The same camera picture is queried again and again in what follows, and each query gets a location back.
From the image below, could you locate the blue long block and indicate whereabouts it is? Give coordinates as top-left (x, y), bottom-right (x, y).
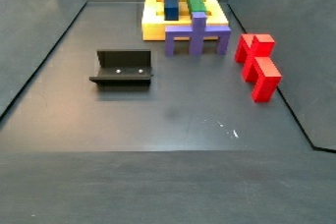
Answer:
top-left (164, 0), bottom-right (179, 21)

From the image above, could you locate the yellow slotted board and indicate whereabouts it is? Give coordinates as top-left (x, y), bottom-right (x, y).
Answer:
top-left (141, 0), bottom-right (228, 41)

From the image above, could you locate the purple branched block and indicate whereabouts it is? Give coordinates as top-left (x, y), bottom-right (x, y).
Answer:
top-left (165, 12), bottom-right (231, 56)

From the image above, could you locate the red branched block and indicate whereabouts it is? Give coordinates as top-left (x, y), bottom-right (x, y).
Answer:
top-left (235, 33), bottom-right (283, 102)

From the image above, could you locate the black angle bracket holder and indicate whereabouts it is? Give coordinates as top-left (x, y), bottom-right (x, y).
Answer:
top-left (89, 49), bottom-right (152, 84)

